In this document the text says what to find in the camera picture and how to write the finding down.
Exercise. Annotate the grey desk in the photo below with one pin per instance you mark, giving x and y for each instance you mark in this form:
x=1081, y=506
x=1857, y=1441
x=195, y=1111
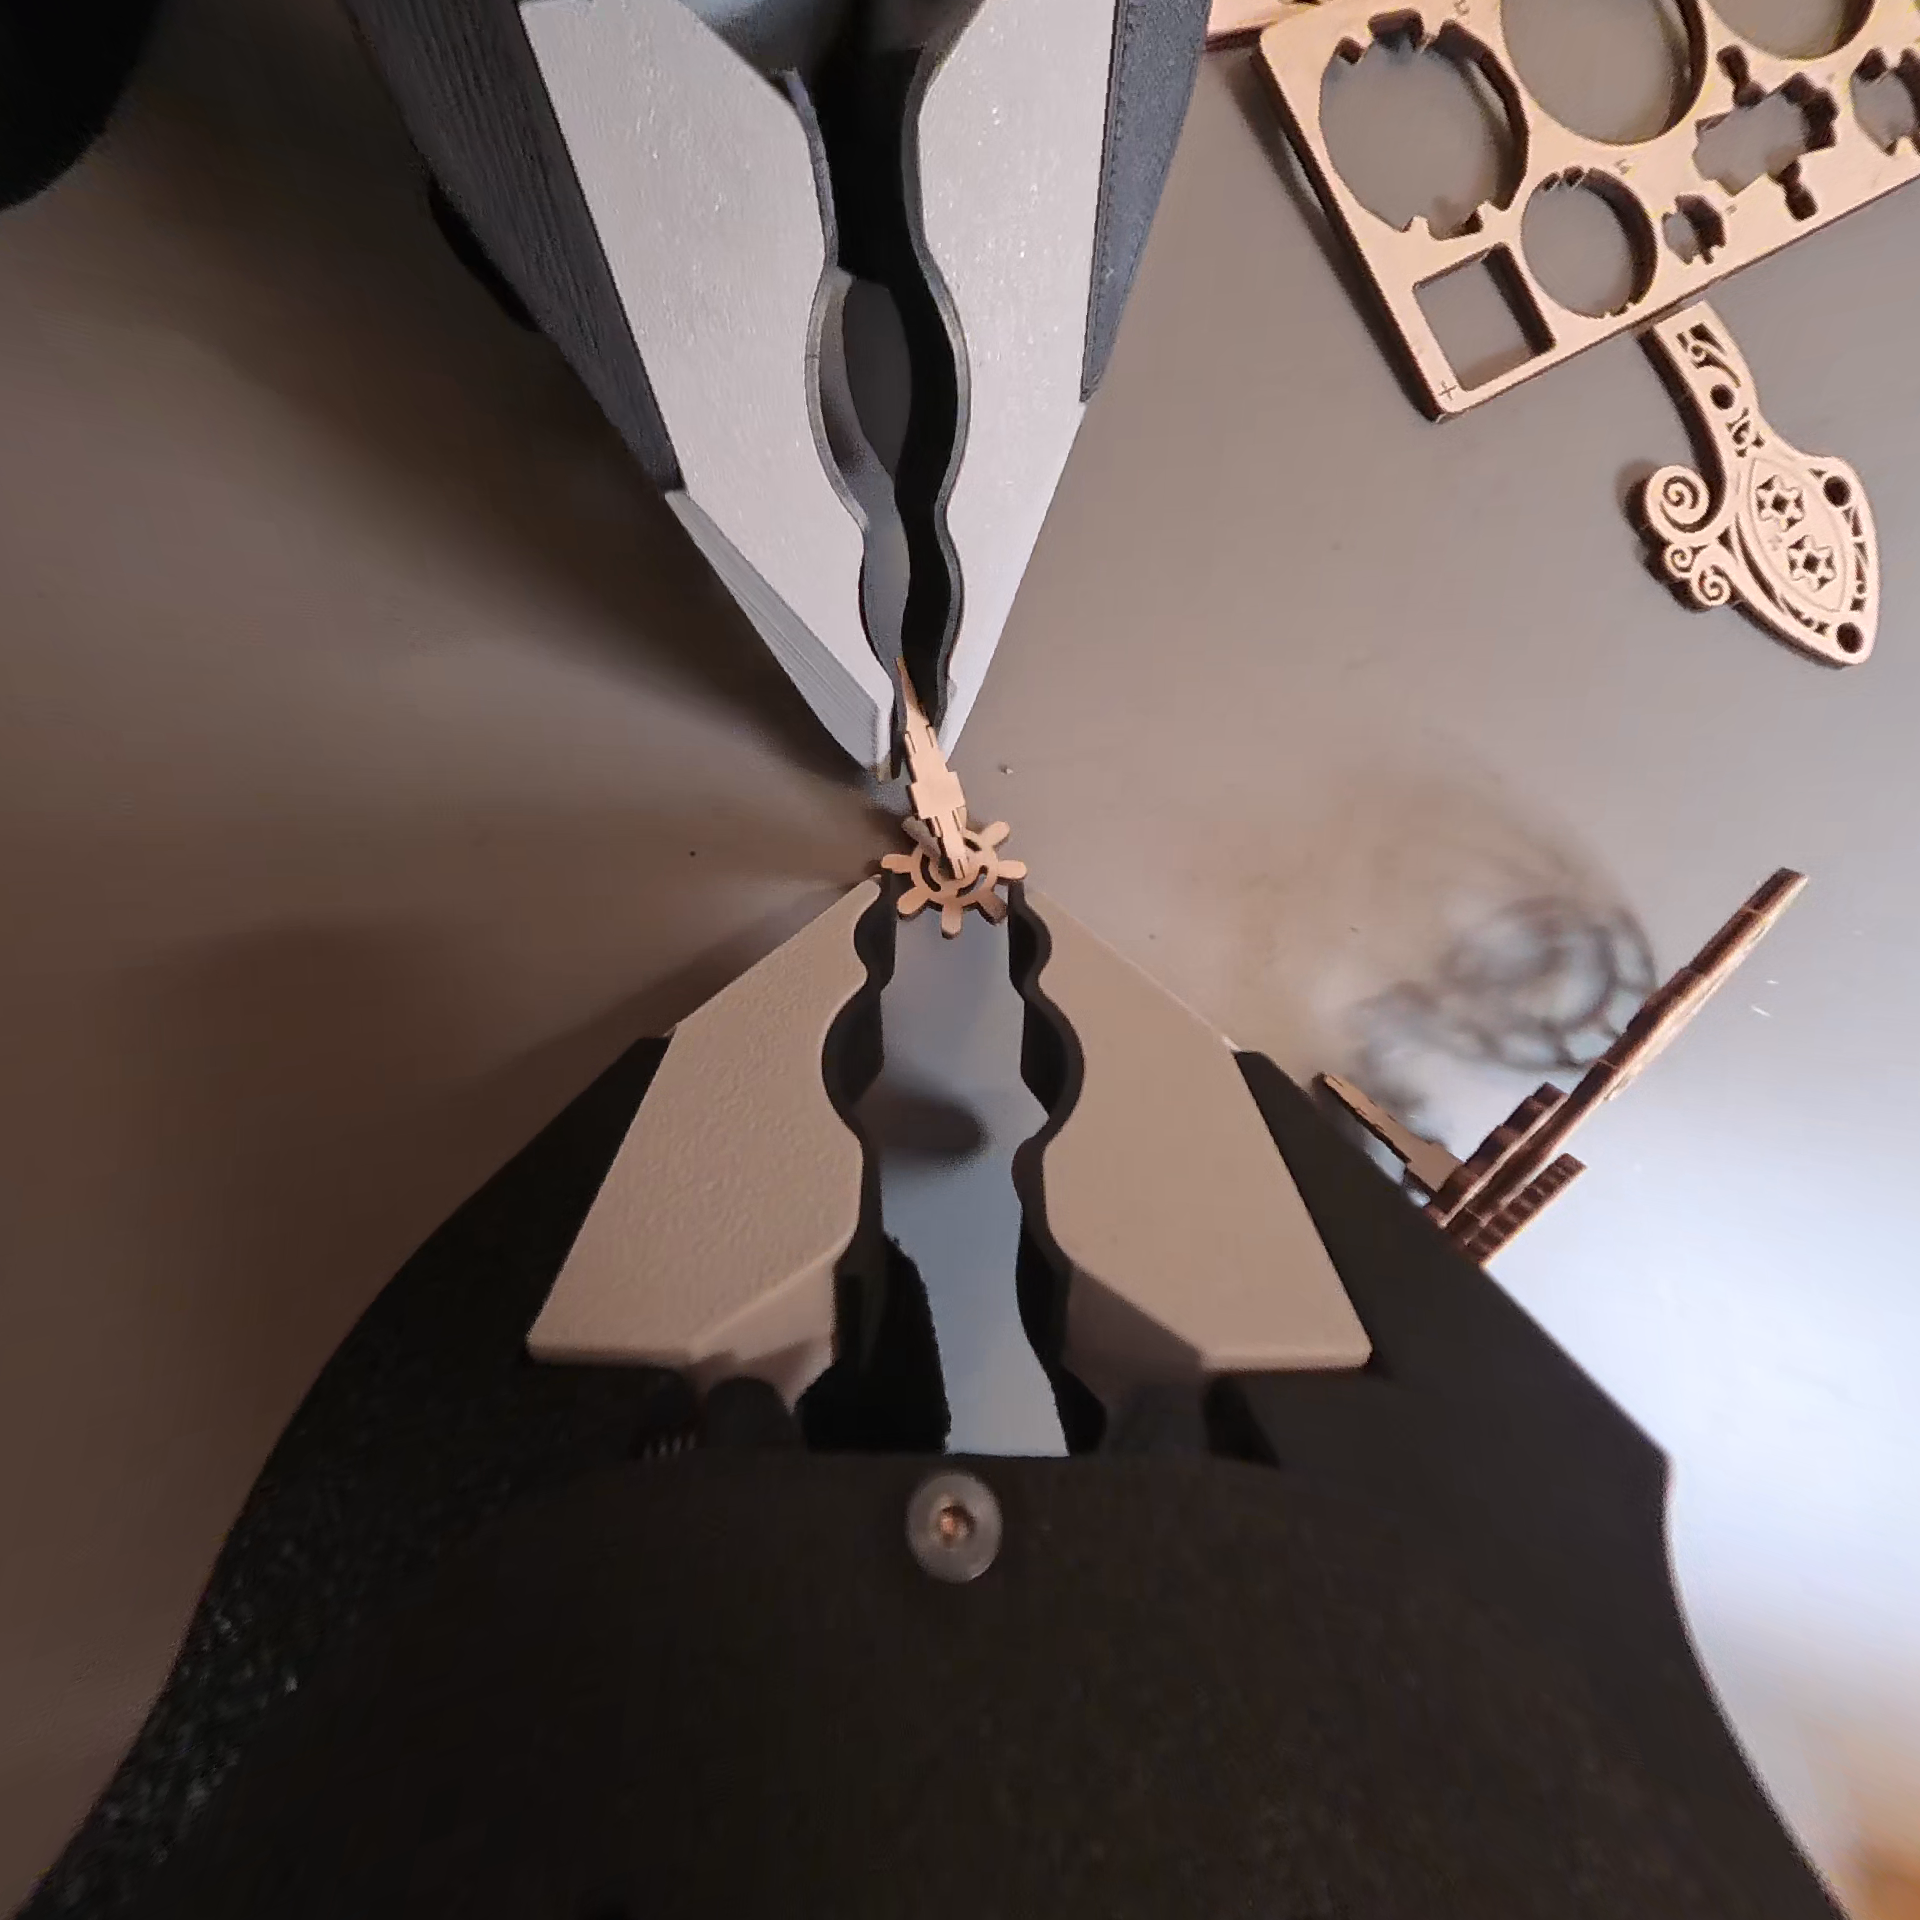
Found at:
x=1276, y=675

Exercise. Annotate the small wooden gear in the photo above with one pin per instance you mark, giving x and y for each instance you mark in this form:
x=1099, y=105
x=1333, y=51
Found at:
x=908, y=867

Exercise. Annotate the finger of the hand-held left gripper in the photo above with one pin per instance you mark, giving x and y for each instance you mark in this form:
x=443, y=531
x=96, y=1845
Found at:
x=1020, y=224
x=660, y=224

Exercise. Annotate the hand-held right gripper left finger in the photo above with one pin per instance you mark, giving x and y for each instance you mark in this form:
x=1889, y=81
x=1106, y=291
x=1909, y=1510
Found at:
x=705, y=1185

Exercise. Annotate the wooden gear and dial assembly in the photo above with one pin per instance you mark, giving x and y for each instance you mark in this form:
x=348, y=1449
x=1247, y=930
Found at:
x=1695, y=975

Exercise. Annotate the ornate wooden leaf piece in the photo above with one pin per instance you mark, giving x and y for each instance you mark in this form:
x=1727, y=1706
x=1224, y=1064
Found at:
x=1756, y=518

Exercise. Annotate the wooden puzzle frame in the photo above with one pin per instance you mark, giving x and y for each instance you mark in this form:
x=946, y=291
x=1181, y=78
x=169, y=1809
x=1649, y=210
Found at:
x=1545, y=143

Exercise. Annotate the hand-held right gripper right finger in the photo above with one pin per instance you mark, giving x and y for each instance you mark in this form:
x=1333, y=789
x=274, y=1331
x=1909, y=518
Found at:
x=1200, y=1200

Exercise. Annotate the small wooden stepped pin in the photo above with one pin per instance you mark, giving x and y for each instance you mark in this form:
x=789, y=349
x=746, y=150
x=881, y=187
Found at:
x=931, y=781

